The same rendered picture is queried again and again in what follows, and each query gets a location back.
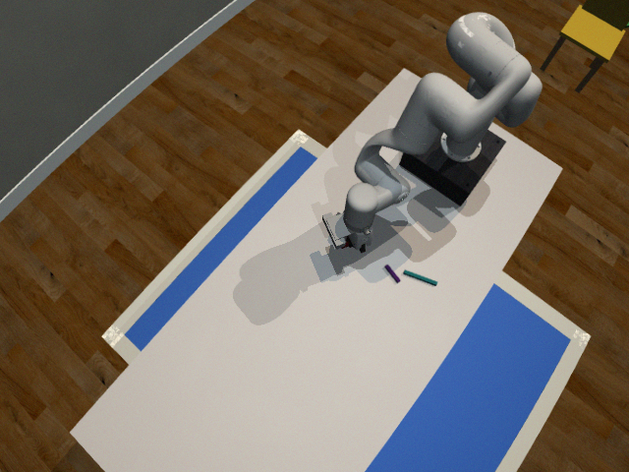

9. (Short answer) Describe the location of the teal rod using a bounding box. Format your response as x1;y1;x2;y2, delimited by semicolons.
403;269;437;285

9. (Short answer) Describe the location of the dark purple rod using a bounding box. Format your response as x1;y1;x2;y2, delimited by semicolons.
385;265;401;283

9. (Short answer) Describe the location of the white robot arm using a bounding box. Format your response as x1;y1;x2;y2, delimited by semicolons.
322;12;543;250

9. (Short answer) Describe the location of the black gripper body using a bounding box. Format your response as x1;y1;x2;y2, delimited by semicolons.
348;226;372;250

